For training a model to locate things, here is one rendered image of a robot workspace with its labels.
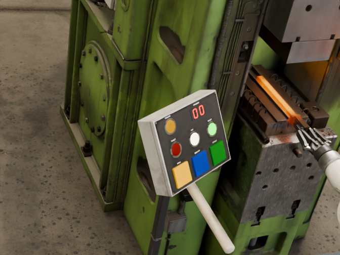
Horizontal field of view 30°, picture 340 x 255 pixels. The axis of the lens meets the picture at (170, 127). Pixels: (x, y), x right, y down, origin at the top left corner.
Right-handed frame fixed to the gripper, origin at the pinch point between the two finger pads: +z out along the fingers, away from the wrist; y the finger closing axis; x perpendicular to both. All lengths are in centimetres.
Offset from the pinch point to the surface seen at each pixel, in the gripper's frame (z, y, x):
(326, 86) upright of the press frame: 19.3, 24.7, 3.2
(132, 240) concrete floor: 37, -46, -101
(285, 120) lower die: 5.1, -3.9, -0.9
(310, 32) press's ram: 6.8, -5.8, 40.5
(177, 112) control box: -6, -62, 20
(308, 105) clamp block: 14.0, 13.9, -2.2
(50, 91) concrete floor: 177, -54, -107
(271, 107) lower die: 14.8, -5.2, -1.3
